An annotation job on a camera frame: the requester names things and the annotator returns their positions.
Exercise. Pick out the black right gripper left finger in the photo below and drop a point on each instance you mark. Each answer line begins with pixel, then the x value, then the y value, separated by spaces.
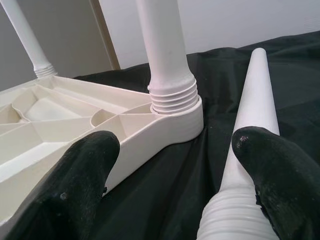
pixel 80 175

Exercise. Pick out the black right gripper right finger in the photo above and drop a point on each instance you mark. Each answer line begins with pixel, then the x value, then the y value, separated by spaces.
pixel 282 180

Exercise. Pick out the white plastic table top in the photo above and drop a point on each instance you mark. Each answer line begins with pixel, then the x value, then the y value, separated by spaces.
pixel 75 105

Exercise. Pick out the white plastic table leg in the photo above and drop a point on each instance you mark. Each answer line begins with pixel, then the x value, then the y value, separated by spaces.
pixel 167 50
pixel 255 100
pixel 27 37

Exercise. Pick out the pale door frame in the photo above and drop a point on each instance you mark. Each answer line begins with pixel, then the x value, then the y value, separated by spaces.
pixel 107 37

